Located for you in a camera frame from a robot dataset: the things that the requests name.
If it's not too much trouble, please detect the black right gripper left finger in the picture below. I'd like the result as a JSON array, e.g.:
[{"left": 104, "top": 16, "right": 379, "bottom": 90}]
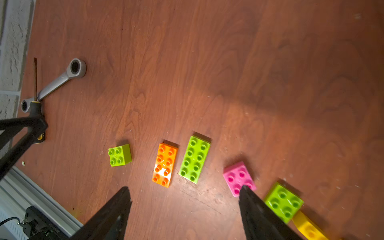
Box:
[{"left": 70, "top": 187, "right": 132, "bottom": 240}]

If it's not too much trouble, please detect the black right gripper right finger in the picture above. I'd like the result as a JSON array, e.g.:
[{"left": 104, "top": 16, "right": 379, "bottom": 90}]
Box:
[{"left": 239, "top": 186, "right": 301, "bottom": 240}]

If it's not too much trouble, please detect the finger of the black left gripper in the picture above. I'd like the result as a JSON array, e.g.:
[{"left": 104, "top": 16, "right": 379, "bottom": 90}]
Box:
[{"left": 0, "top": 115, "right": 49, "bottom": 181}]

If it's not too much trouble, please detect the pink 2x2 lego brick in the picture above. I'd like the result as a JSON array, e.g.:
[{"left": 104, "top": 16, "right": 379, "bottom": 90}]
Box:
[{"left": 223, "top": 161, "right": 257, "bottom": 198}]

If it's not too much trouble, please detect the small green 2x2 lego brick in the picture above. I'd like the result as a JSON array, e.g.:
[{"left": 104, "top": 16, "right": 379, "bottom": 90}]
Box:
[{"left": 108, "top": 144, "right": 132, "bottom": 167}]

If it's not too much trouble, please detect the orange 2x4 lego brick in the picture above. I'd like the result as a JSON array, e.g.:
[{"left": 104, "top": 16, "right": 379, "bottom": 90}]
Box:
[{"left": 152, "top": 142, "right": 178, "bottom": 188}]

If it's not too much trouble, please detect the green 2x4 lego brick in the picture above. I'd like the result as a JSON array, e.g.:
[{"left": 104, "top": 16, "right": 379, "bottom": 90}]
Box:
[
  {"left": 264, "top": 182, "right": 304, "bottom": 224},
  {"left": 179, "top": 136, "right": 211, "bottom": 184}
]

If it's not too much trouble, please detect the yellow lego brick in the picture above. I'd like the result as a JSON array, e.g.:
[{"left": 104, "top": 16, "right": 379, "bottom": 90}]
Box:
[{"left": 292, "top": 211, "right": 328, "bottom": 240}]

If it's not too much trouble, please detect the black yellow screwdriver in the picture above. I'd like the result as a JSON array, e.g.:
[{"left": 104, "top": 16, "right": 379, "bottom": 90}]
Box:
[{"left": 28, "top": 57, "right": 46, "bottom": 144}]

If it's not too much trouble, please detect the silver ratchet wrench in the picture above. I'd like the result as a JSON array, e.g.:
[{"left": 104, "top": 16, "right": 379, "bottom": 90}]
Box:
[{"left": 21, "top": 58, "right": 87, "bottom": 113}]

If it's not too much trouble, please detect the aluminium front rail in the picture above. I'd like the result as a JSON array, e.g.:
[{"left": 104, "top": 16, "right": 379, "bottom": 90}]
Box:
[{"left": 1, "top": 167, "right": 83, "bottom": 237}]

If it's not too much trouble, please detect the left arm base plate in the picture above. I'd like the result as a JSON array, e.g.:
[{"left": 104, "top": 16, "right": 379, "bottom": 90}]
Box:
[{"left": 20, "top": 206, "right": 69, "bottom": 240}]

